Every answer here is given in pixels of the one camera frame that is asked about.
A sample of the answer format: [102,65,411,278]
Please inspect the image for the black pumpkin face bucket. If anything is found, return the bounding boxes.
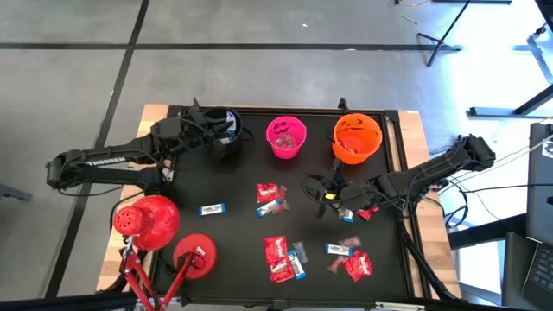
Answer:
[196,106,256,158]

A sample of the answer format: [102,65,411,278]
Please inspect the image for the dark grey open laptop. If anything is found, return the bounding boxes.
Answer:
[500,232,553,311]

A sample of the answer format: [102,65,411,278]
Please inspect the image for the grey laptop with sticker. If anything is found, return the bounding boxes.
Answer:
[524,123,553,247]

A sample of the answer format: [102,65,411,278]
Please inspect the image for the green gummy ring packet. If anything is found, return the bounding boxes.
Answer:
[276,133,297,150]

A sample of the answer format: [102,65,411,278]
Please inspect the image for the white cable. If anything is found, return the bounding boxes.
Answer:
[492,133,553,174]

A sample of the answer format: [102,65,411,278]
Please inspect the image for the grey desk leg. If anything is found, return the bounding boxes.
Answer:
[512,25,553,86]

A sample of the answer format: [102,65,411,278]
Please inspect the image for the dark grey stand foot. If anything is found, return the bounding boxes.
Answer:
[0,183,34,202]

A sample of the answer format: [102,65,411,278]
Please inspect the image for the pink pumpkin face bucket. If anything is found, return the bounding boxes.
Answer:
[264,115,308,161]

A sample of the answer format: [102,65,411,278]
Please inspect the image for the black tripod stand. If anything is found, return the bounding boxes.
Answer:
[416,0,472,68]

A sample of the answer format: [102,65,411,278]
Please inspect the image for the red desk lamp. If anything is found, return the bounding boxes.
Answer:
[112,194,219,311]

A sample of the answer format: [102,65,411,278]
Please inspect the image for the black desk leg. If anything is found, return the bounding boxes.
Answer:
[468,84,553,120]

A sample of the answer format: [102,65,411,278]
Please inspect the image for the teal gummy ring packet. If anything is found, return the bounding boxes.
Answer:
[292,241,310,264]

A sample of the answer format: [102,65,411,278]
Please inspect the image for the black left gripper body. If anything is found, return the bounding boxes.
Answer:
[185,110,228,152]

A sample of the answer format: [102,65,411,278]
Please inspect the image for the orange pumpkin face bucket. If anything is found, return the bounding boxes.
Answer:
[331,112,385,167]

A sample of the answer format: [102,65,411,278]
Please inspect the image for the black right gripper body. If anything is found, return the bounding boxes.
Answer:
[339,180,378,212]

